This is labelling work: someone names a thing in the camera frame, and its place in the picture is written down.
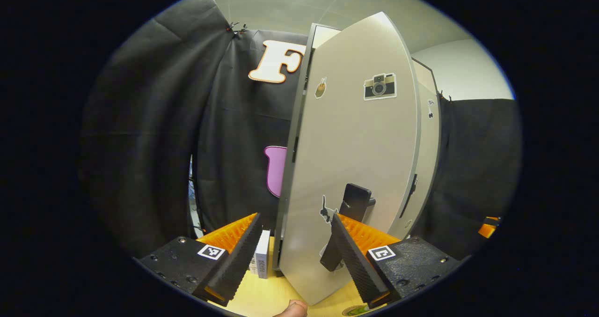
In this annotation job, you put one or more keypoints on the black binder clip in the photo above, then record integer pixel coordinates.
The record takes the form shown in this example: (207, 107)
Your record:
(243, 28)
(232, 26)
(444, 96)

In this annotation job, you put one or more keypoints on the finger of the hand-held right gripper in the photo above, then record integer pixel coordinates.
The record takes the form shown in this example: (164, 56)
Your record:
(487, 228)

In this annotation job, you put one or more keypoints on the round brown coaster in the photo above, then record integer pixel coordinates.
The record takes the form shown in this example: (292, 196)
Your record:
(345, 312)

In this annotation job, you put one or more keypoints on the small white box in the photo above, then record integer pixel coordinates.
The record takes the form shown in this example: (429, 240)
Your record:
(263, 254)

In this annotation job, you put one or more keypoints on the white grey cabinet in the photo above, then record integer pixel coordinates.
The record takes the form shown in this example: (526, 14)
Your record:
(323, 36)

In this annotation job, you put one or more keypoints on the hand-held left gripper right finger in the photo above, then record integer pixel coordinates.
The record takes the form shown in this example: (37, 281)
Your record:
(358, 261)

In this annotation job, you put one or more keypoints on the black backdrop cloth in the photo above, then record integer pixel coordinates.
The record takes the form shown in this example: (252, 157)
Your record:
(149, 120)

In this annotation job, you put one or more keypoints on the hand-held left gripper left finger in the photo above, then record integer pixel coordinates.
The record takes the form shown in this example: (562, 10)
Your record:
(236, 261)

